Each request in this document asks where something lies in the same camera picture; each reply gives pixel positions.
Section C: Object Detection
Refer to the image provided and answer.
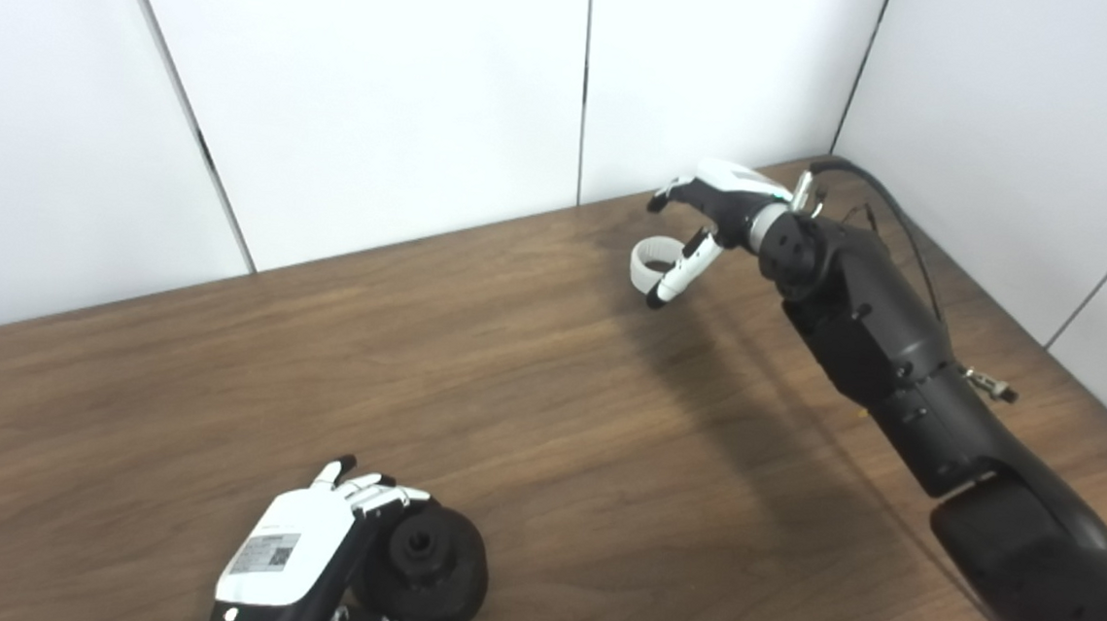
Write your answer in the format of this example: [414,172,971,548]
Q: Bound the white and black left hand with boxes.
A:
[205,446,466,621]

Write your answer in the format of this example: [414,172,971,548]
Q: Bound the white and black right hand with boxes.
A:
[640,155,799,320]

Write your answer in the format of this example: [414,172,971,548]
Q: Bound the white toothed ring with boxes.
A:
[627,234,706,302]

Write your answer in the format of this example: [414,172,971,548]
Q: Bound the round black stepped part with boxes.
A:
[352,500,494,621]

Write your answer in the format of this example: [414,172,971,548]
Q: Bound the thin black right wire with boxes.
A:
[837,202,883,237]

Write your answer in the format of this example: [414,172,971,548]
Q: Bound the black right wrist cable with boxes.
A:
[778,154,1034,404]

